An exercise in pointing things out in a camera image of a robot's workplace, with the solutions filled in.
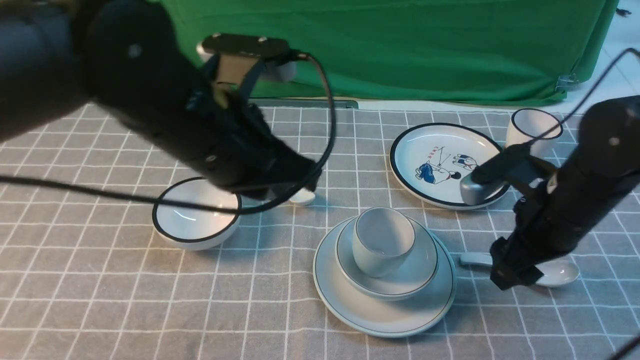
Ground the pale green cup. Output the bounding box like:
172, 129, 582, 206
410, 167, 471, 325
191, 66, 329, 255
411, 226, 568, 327
352, 207, 416, 278

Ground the grey checked tablecloth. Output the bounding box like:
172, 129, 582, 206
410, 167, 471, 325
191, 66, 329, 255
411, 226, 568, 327
0, 109, 639, 360

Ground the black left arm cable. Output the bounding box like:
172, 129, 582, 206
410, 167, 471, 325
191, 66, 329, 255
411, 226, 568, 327
0, 50, 338, 217

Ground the metal clip on backdrop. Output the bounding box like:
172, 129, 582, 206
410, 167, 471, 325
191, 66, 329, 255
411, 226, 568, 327
554, 73, 581, 92

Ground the pale green rimmed bowl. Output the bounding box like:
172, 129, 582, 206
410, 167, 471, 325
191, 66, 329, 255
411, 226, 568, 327
334, 218, 439, 301

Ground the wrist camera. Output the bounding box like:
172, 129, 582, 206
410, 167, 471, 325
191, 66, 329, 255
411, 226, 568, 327
460, 142, 557, 206
196, 32, 301, 100

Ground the cartoon plate black rim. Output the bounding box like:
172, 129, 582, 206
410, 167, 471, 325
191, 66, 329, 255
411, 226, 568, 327
389, 123, 510, 211

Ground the green backdrop cloth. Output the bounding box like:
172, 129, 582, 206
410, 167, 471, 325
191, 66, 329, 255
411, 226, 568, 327
161, 0, 618, 107

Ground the plain white ceramic spoon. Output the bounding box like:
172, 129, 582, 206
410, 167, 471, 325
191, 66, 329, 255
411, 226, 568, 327
459, 252, 581, 288

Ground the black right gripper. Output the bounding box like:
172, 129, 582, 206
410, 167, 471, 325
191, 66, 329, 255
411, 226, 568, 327
489, 165, 621, 291

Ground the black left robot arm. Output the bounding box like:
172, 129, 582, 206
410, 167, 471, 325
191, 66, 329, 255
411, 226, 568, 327
0, 0, 322, 199

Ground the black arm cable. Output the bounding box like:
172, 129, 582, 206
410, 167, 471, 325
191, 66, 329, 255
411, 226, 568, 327
0, 50, 338, 217
520, 47, 640, 360

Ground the pale green large plate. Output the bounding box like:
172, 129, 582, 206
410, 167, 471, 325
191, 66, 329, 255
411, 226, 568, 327
312, 217, 457, 338

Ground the black rimmed white cup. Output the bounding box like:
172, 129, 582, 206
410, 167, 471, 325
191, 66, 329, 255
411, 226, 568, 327
505, 108, 563, 158

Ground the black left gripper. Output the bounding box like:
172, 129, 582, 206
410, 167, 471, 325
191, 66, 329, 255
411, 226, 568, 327
119, 85, 322, 200

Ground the grey metal bar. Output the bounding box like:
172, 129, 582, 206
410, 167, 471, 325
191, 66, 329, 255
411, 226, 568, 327
251, 98, 359, 110

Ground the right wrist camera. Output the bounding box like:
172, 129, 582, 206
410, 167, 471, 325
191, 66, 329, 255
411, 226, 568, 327
460, 142, 557, 206

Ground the small patterned white spoon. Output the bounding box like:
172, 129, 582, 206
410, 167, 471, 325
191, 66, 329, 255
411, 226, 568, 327
288, 188, 316, 207

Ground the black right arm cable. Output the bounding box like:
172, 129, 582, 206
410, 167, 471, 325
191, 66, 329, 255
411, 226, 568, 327
520, 47, 640, 360

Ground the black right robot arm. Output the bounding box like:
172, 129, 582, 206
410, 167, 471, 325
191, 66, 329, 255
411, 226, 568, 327
480, 95, 640, 291

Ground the black rimmed white bowl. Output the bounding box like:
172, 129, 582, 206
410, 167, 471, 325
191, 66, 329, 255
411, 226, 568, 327
151, 177, 243, 251

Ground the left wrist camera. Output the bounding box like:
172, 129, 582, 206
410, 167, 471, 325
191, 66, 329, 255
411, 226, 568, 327
196, 32, 301, 100

